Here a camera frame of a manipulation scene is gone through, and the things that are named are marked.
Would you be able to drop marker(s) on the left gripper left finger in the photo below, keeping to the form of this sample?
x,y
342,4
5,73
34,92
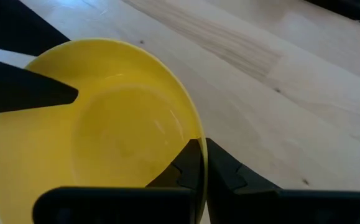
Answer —
x,y
186,168

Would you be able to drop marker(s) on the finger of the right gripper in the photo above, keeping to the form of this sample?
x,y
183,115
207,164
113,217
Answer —
x,y
11,25
21,90

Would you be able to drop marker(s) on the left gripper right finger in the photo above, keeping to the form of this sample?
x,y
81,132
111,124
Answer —
x,y
226,189

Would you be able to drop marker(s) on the yellow plastic bowl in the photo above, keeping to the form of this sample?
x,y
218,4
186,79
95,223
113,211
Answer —
x,y
105,133

